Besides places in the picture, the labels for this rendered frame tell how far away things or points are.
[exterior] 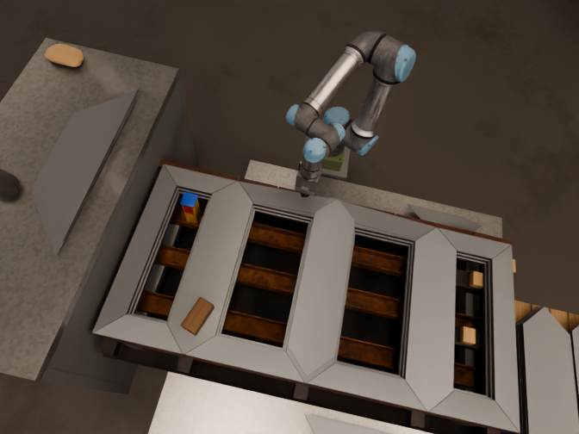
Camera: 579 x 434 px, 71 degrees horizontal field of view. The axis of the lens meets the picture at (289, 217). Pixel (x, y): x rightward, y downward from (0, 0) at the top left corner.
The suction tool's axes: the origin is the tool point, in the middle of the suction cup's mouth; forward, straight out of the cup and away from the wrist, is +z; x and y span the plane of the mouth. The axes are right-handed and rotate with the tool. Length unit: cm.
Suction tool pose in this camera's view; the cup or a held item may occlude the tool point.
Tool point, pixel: (305, 192)
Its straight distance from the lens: 166.1
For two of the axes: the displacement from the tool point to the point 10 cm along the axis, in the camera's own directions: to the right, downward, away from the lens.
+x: 3.5, -8.2, 4.5
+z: -0.7, 4.5, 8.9
